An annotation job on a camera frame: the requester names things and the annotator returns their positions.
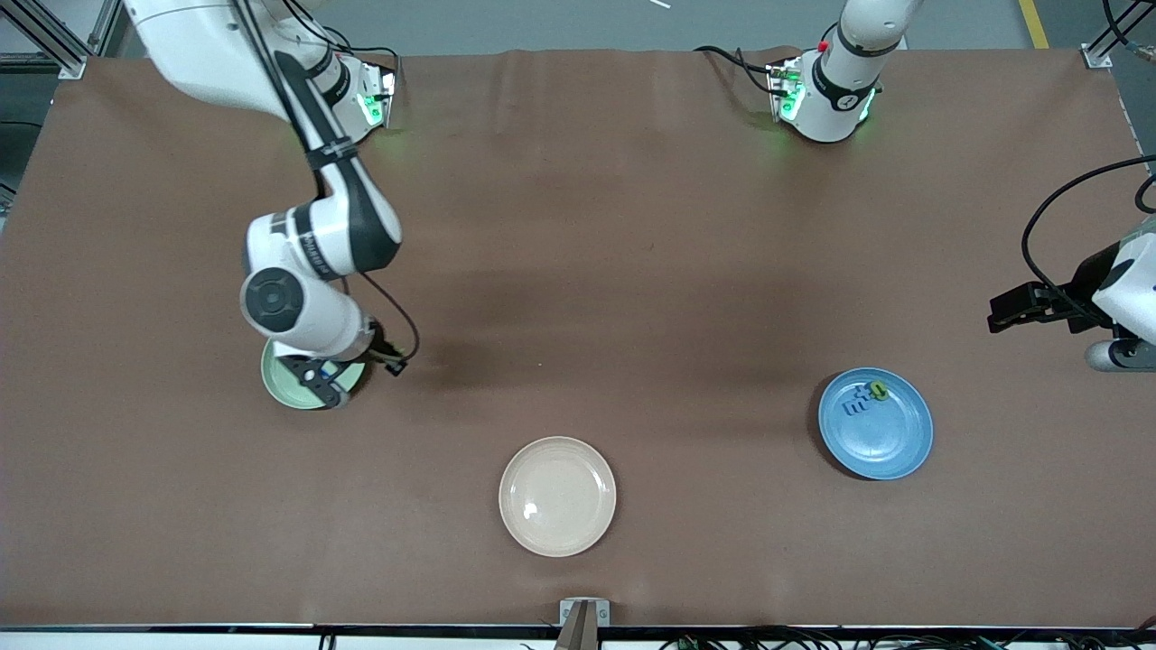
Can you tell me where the light green plate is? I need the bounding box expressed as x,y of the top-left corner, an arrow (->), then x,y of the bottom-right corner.
261,339 -> 369,411

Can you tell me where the brown table mat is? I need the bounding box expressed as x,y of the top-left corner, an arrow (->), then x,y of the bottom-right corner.
0,45 -> 1156,630

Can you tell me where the blue plate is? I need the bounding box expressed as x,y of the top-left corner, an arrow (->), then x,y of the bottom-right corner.
817,367 -> 935,481

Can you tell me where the beige plate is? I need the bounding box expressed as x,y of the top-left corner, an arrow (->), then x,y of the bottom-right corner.
499,436 -> 618,558

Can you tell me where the silver base connector box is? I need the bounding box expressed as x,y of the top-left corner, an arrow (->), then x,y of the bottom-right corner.
357,61 -> 398,129

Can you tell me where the aluminium frame post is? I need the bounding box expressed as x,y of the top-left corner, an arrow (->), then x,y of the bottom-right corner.
1082,0 -> 1156,70
0,0 -> 123,80

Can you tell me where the black base power cable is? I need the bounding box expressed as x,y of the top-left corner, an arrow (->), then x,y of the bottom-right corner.
694,43 -> 782,98
298,0 -> 403,87

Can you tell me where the silver camera mount bracket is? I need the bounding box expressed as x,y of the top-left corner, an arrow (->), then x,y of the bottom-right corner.
559,598 -> 611,650

